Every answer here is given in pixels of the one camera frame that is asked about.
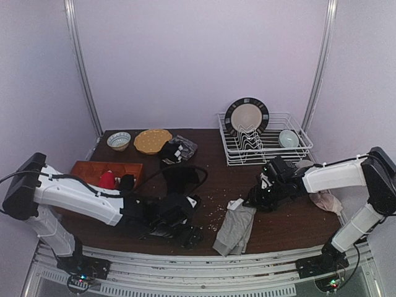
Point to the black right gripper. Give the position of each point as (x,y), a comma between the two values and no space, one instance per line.
(258,198)

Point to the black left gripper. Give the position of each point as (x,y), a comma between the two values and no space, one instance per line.
(184,232)

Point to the grey white underwear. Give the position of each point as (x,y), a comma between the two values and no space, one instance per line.
(235,232)

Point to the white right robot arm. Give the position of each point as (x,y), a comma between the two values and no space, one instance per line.
(372,174)

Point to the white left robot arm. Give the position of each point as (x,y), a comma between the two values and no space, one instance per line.
(37,187)

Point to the black underwear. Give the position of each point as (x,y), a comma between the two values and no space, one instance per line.
(176,177)

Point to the grey underwear pile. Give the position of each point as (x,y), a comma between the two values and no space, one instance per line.
(189,148)

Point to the grey cloth by rack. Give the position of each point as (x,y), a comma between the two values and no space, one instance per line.
(304,164)

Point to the light green bowl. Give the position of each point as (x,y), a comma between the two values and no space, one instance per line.
(288,139)

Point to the black rolled cloth in box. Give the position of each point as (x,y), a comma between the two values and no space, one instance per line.
(127,182)

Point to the red rolled cloth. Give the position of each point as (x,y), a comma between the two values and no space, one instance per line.
(107,180)

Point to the black rimmed beige plate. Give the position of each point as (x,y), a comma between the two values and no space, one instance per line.
(246,115)

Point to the yellow dotted plate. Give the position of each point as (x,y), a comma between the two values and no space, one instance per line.
(151,141)

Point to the brown wooden organizer box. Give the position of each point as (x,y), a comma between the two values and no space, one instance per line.
(87,174)

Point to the blue patterned bowl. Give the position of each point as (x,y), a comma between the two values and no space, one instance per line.
(119,141)

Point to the white wire dish rack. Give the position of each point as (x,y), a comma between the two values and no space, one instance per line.
(254,148)

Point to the metal front rail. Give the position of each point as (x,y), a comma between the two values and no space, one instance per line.
(136,274)

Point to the right metal corner post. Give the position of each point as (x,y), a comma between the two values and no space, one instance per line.
(327,33)

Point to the metal corner post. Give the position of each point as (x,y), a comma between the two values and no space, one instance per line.
(327,33)
(79,59)

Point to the left metal corner post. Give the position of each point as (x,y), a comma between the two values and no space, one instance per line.
(79,59)

